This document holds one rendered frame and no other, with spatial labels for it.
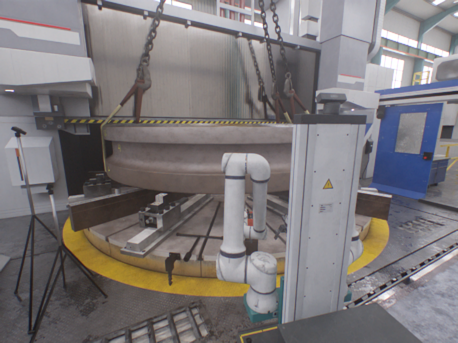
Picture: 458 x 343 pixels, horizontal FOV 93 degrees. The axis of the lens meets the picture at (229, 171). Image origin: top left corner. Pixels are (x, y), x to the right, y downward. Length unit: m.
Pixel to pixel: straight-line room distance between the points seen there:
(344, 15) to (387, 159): 3.80
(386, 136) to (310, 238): 6.27
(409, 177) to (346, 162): 5.98
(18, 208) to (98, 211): 2.46
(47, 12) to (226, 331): 4.28
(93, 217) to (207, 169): 1.82
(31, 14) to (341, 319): 4.42
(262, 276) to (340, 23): 6.27
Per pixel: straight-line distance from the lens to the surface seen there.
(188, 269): 2.82
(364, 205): 4.16
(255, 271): 1.30
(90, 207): 3.69
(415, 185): 7.08
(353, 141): 1.16
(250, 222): 2.27
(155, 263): 2.97
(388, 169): 7.29
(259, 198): 1.33
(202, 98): 5.79
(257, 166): 1.19
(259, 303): 1.41
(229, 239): 1.27
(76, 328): 2.68
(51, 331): 2.78
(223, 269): 1.32
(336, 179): 1.14
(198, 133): 2.80
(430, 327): 2.93
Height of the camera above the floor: 1.73
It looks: 12 degrees down
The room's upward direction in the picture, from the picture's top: straight up
